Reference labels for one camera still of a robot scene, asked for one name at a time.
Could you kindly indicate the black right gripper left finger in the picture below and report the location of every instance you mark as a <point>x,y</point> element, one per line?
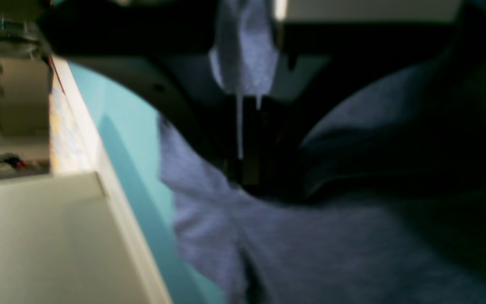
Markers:
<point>159,52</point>

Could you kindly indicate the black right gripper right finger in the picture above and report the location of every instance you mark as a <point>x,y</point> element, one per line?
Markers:
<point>329,50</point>

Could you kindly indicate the blue-grey T-shirt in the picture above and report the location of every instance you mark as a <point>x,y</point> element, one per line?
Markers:
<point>385,204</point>

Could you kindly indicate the teal table cloth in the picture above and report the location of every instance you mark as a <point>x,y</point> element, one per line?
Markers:
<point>129,131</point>

